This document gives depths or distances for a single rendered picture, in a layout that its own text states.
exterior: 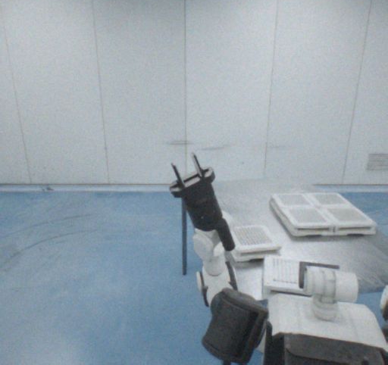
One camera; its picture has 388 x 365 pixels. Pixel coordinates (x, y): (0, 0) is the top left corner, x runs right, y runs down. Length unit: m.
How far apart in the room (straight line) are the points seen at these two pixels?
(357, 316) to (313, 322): 0.11
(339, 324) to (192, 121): 4.13
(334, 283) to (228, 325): 0.27
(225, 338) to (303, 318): 0.19
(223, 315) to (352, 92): 4.58
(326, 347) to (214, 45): 4.25
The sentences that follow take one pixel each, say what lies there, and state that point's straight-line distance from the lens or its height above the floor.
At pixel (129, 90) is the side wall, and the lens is 4.82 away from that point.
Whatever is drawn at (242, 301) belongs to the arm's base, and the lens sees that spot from 0.87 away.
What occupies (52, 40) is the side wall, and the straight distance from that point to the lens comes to 5.09.
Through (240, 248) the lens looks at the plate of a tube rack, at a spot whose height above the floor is 0.96.
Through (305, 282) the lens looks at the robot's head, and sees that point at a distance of 0.85.
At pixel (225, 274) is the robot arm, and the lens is 1.15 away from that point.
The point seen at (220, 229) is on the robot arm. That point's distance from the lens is 0.89.
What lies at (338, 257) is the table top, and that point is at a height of 0.89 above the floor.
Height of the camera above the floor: 1.86
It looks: 19 degrees down
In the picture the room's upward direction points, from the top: straight up
